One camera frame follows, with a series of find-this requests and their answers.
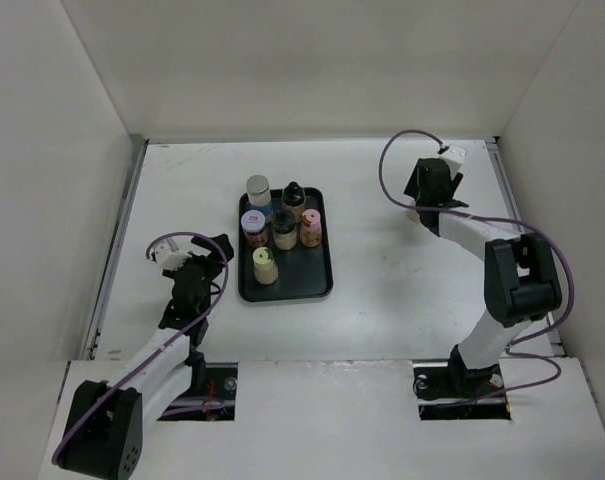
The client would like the white lid red label jar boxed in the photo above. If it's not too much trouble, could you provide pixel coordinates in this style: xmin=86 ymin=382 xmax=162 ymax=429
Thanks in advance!
xmin=240 ymin=210 xmax=268 ymax=249

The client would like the clear lid pepper grinder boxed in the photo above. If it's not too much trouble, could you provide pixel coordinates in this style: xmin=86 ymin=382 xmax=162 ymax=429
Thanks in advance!
xmin=406 ymin=209 xmax=421 ymax=223

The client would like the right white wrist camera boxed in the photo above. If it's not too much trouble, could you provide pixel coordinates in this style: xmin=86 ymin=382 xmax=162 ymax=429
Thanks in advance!
xmin=438 ymin=144 xmax=467 ymax=178

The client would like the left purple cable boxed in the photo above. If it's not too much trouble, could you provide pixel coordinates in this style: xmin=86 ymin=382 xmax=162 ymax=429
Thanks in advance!
xmin=51 ymin=231 xmax=231 ymax=469

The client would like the small black cap spice bottle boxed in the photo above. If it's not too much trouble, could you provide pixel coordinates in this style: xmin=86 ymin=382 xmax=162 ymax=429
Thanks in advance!
xmin=282 ymin=181 xmax=306 ymax=223

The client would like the purple cable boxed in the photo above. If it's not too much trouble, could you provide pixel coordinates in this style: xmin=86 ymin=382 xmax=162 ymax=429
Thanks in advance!
xmin=51 ymin=231 xmax=231 ymax=469
xmin=377 ymin=129 xmax=576 ymax=396

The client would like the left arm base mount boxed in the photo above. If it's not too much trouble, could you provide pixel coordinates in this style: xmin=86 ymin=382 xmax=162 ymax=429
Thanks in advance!
xmin=159 ymin=352 xmax=239 ymax=422

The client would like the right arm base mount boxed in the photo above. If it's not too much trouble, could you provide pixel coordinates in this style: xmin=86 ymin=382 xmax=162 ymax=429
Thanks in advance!
xmin=413 ymin=348 xmax=511 ymax=421

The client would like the yellow lid white bottle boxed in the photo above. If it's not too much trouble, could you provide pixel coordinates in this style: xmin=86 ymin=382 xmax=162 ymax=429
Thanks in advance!
xmin=252 ymin=247 xmax=279 ymax=285

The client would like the blue label silver lid jar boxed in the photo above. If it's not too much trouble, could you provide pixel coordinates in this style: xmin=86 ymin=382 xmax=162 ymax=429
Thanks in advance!
xmin=246 ymin=175 xmax=273 ymax=224

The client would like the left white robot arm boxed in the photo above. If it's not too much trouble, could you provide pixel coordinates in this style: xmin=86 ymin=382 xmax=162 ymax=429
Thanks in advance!
xmin=51 ymin=232 xmax=235 ymax=479

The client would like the black lid grinder bottle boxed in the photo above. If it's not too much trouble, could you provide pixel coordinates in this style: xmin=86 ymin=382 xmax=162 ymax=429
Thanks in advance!
xmin=272 ymin=209 xmax=298 ymax=251

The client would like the pink lid spice bottle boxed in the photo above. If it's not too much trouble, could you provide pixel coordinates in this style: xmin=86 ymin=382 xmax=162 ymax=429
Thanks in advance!
xmin=299 ymin=209 xmax=322 ymax=248

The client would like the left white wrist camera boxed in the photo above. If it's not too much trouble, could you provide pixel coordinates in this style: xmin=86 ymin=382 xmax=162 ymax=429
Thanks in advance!
xmin=150 ymin=238 xmax=189 ymax=271

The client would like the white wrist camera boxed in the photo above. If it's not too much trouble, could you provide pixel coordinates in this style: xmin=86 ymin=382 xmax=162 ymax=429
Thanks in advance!
xmin=150 ymin=238 xmax=189 ymax=271
xmin=438 ymin=144 xmax=467 ymax=178

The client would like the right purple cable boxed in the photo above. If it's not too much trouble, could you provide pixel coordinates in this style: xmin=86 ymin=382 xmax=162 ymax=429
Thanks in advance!
xmin=377 ymin=129 xmax=576 ymax=396

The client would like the black plastic tray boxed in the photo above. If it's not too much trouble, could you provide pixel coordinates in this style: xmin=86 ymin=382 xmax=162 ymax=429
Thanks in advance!
xmin=236 ymin=187 xmax=334 ymax=303

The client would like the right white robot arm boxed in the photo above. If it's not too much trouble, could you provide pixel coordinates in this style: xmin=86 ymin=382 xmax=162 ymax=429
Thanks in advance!
xmin=404 ymin=158 xmax=562 ymax=398

